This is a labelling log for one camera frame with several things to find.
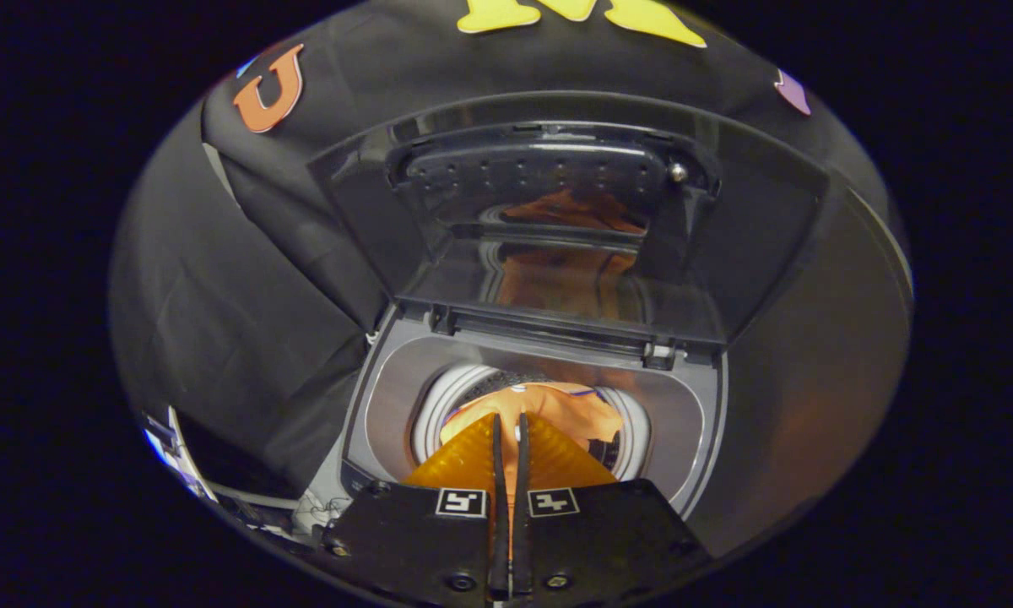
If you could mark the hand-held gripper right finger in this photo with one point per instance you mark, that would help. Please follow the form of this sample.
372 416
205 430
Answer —
521 523

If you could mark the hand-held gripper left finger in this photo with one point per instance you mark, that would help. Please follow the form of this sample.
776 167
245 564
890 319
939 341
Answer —
498 507

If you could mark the orange polo shirt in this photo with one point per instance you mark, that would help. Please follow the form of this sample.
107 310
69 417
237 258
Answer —
566 405

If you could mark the dark washing machine lid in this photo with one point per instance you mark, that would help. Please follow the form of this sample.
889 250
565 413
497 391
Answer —
760 228

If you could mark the black backdrop cloth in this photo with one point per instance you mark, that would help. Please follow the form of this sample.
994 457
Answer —
236 321

